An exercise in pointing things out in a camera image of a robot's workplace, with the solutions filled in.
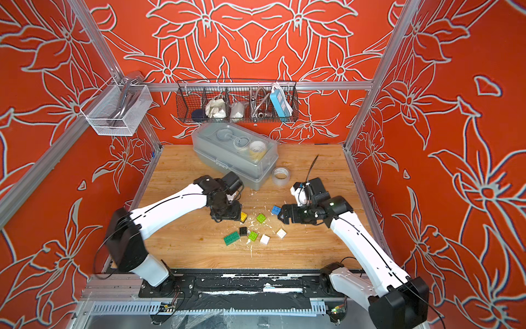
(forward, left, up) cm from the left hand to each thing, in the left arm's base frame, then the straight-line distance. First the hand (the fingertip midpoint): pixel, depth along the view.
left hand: (236, 216), depth 80 cm
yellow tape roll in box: (+33, -6, +5) cm, 33 cm away
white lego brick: (-5, -12, -9) cm, 16 cm away
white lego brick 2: (-2, -19, -10) cm, 21 cm away
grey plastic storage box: (+27, -2, +7) cm, 28 cm away
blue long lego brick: (+9, -16, -9) cm, 21 cm away
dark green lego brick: (-6, +2, -9) cm, 11 cm away
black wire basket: (+52, +6, +20) cm, 56 cm away
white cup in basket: (+42, +4, +21) cm, 47 cm away
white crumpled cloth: (+42, +14, +22) cm, 49 cm away
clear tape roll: (+30, -18, -10) cm, 36 cm away
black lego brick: (-2, -2, -9) cm, 10 cm away
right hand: (-1, -19, +5) cm, 20 cm away
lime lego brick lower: (-4, -7, -9) cm, 12 cm away
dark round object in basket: (+44, +24, +16) cm, 53 cm away
